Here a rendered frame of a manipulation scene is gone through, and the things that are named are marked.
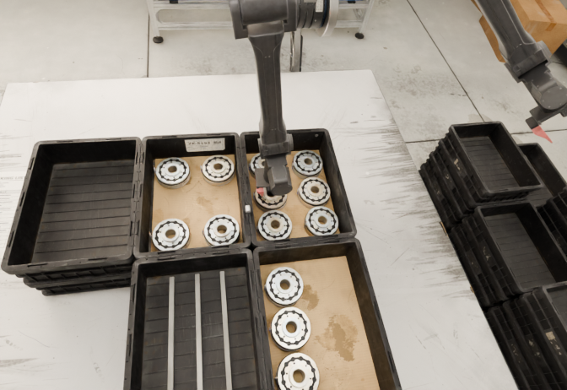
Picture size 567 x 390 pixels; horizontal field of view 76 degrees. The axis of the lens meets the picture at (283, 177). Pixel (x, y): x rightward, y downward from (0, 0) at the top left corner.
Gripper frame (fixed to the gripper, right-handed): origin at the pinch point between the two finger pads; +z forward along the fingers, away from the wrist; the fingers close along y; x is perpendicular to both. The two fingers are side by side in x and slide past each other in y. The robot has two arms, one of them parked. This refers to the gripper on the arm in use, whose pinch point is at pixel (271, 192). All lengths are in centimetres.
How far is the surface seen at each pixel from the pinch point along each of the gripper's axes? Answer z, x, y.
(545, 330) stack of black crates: 39, -45, 102
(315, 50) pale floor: 86, 183, 65
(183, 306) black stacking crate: 4.3, -30.5, -26.7
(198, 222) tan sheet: 4.0, -6.3, -22.4
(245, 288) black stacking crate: 4.4, -27.4, -10.2
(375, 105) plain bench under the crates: 17, 53, 56
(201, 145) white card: -2.1, 18.3, -20.8
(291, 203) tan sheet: 4.1, -2.2, 6.7
